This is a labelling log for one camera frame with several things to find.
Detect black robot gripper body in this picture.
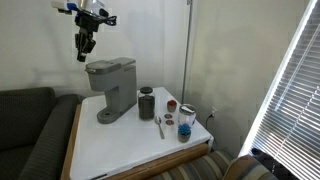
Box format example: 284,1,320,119
75,12,100,54

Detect grey coffee maker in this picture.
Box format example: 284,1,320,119
85,57,137,124

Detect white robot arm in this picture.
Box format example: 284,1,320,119
51,0,109,62

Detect dark coffee glass jar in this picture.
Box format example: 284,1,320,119
138,87,155,120

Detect red coffee pod cup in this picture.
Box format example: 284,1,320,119
167,100,177,112

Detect coffee pod far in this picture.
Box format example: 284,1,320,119
164,114,173,119

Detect coffee pod near spoon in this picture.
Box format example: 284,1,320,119
166,120,174,126

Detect dark grey sofa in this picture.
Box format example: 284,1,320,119
0,87,79,180

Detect white table top board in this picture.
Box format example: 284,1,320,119
69,87,213,180

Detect metal spoon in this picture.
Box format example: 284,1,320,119
155,116,165,139

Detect metal floor lamp pole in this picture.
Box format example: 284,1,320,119
181,0,193,103

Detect clear glass jar silver lid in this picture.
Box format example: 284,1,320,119
178,104,196,127

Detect blue succulent in pot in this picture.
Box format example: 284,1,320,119
178,124,191,143

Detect wooden table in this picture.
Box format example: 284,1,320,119
60,104,212,180

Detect striped sofa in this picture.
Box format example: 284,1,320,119
146,149,279,180

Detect striped sofa cushion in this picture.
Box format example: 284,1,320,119
222,155,278,180

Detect window blinds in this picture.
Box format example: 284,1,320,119
239,0,320,180

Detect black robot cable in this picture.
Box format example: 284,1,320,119
96,14,118,28

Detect wall outlet with plug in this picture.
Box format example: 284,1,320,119
205,107,217,129

